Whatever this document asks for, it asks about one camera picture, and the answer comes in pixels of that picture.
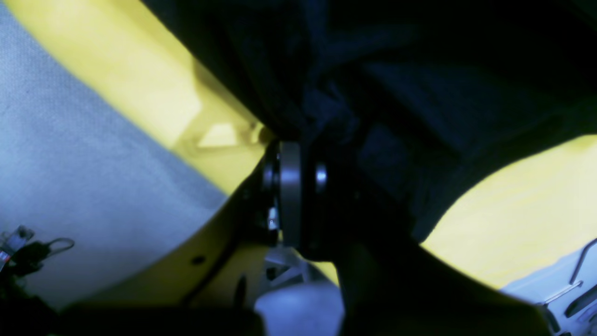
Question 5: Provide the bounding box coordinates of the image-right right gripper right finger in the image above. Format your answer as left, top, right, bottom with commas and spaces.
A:
300, 162, 551, 336

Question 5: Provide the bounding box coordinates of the black T-shirt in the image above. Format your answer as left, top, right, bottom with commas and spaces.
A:
144, 0, 596, 242

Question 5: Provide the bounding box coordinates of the yellow table cloth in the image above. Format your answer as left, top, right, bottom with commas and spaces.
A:
5, 0, 597, 290

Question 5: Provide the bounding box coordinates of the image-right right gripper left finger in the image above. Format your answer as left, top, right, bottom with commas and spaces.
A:
61, 141, 328, 336

